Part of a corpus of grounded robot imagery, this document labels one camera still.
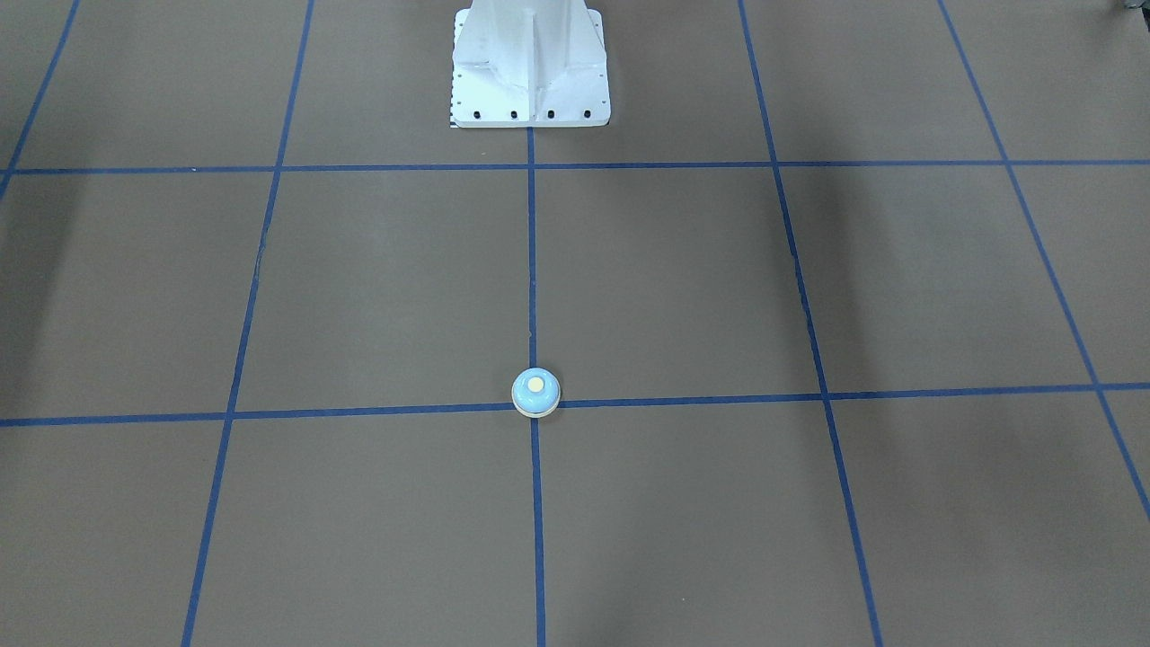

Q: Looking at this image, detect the blue bell with cream button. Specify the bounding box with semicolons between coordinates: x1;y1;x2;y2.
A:
509;365;562;419

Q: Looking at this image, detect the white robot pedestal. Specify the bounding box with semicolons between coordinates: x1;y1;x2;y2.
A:
449;1;612;129

